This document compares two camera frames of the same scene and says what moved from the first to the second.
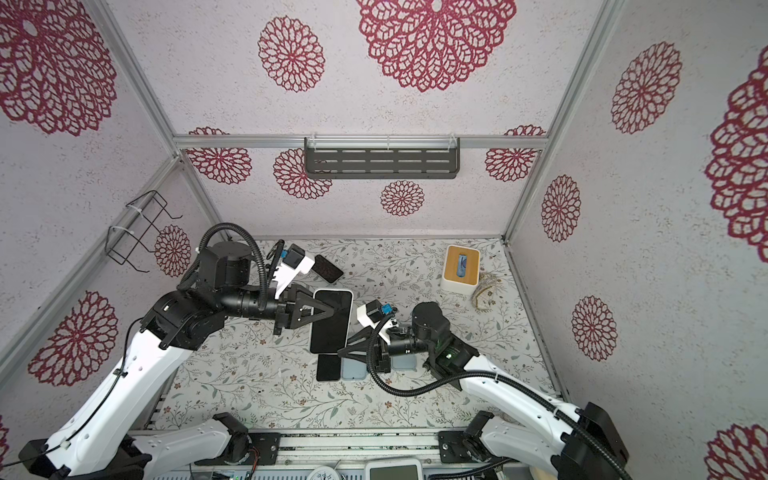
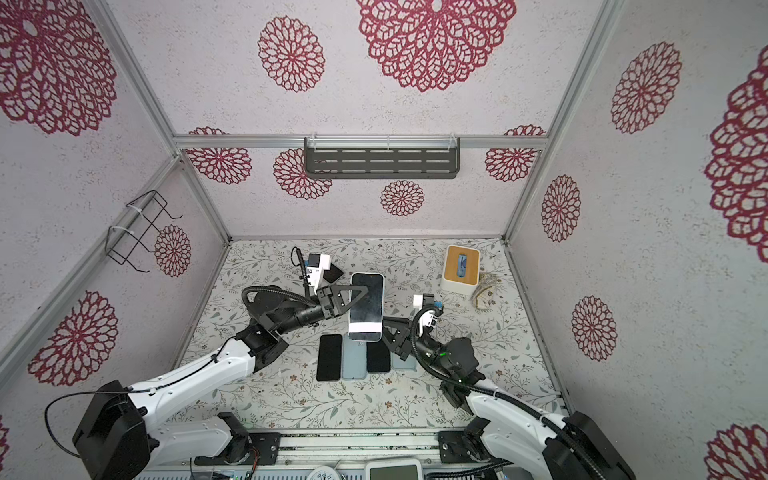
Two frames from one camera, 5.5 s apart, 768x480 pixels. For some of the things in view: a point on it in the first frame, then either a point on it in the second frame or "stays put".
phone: (353, 369) stays put
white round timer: (324, 473) stays put
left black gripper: (300, 317) to (331, 300)
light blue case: (404, 362) stays put
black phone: (330, 334) to (366, 316)
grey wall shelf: (382, 157) stays put
